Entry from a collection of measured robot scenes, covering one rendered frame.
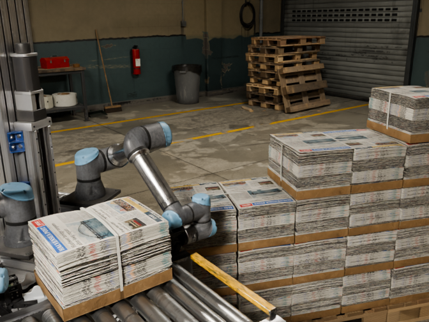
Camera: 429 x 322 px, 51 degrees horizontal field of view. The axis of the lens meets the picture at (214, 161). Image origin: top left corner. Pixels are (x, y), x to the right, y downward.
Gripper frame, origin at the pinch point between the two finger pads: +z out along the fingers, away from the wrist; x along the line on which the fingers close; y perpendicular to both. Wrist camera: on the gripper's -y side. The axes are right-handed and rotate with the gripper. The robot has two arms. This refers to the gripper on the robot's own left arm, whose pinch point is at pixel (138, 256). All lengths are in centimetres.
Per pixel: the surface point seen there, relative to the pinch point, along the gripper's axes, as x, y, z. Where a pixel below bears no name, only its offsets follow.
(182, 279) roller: 23.0, -0.5, -5.1
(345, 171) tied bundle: 14, 16, -104
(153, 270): 23.1, 7.3, 6.3
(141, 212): 12.3, 23.8, 4.0
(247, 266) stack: -3, -27, -58
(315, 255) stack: 10, -27, -91
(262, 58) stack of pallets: -487, 13, -513
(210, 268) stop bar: 27.3, 2.7, -14.2
